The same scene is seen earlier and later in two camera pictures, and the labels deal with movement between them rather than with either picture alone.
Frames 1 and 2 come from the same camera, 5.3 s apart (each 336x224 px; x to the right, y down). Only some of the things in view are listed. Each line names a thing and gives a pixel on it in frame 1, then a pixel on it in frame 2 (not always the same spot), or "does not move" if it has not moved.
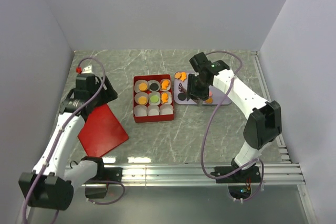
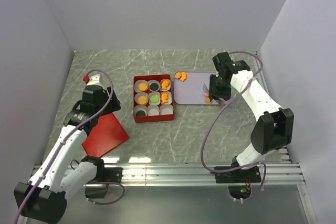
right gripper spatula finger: x=181 y=88 -> x=206 y=90
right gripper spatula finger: x=198 y=101 -> x=221 y=102
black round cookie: x=154 y=86 does not move
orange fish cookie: x=164 y=84 does not move
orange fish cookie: x=164 y=97 does not move
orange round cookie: x=142 y=100 does not move
